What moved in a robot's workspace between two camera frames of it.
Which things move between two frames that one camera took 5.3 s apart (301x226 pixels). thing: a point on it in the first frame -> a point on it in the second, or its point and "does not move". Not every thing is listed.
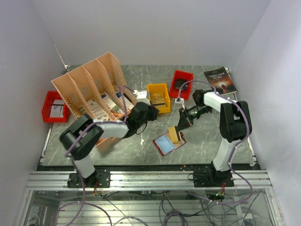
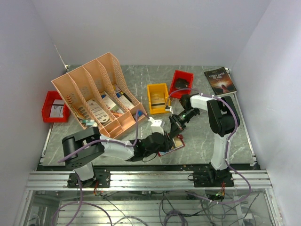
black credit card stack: [179, 82] does not move
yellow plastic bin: [159, 97] does not move
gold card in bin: [158, 100] does not move
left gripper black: [154, 112] -> [168, 144]
